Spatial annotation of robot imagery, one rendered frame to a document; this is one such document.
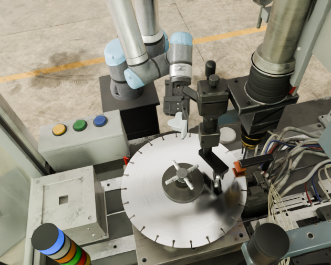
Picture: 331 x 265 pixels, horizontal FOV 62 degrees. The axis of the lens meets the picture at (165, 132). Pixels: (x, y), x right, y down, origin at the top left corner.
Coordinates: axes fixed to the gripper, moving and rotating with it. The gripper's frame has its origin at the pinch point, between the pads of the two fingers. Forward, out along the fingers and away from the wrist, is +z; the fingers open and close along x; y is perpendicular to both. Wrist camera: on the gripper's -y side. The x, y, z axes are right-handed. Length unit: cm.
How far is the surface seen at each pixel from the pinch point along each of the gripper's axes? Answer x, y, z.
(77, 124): 0.1, 36.9, -4.9
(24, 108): -122, 140, -31
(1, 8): -207, 237, -169
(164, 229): 21.7, 3.7, 22.5
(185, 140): 7.6, -0.3, 0.2
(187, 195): 17.9, -1.6, 14.7
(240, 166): 14.5, -15.2, 7.2
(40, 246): 45, 21, 20
